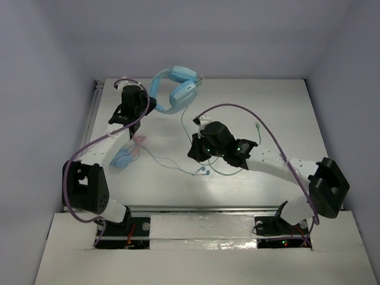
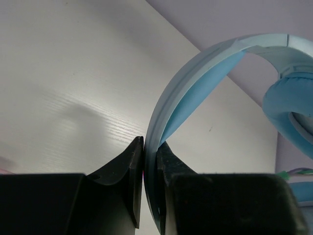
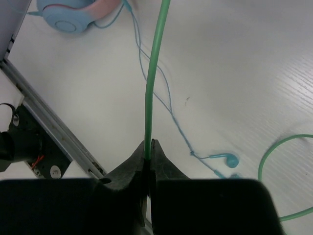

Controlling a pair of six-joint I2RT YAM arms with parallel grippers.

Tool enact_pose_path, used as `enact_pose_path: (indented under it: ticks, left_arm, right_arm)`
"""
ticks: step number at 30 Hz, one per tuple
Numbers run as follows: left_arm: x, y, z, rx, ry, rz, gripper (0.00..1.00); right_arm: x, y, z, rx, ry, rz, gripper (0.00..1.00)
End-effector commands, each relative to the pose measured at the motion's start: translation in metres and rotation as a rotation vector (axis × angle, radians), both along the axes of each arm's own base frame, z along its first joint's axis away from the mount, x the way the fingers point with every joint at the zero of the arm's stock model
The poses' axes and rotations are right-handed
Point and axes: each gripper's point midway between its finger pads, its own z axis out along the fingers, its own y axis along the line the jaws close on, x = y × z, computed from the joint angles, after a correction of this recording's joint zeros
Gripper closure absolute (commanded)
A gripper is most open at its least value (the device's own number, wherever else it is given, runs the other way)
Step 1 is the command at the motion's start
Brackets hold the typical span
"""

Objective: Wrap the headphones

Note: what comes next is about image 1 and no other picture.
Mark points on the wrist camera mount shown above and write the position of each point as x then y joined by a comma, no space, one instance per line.
202,121
121,83

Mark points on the aluminium rail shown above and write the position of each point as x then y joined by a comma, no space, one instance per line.
219,209
98,89

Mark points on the aluminium rail front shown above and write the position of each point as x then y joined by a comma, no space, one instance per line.
219,209

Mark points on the blue earbuds with cable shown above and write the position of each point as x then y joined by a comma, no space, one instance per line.
171,164

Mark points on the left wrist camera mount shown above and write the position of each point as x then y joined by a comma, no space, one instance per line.
121,83

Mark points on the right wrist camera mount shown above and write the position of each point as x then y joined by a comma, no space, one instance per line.
202,121

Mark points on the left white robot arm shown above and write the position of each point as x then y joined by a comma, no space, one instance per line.
84,183

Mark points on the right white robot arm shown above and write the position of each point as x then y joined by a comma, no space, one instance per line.
323,185

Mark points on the pink blue earphone winder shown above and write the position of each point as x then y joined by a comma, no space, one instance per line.
125,156

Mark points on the light blue over-ear headphones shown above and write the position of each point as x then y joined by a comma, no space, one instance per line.
183,95

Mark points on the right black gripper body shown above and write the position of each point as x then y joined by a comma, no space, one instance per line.
205,150

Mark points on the white tape cover strip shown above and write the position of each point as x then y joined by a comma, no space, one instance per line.
202,232

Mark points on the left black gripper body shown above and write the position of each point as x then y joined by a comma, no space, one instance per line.
142,104

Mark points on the aluminium rail left side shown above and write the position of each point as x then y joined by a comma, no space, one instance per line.
98,89

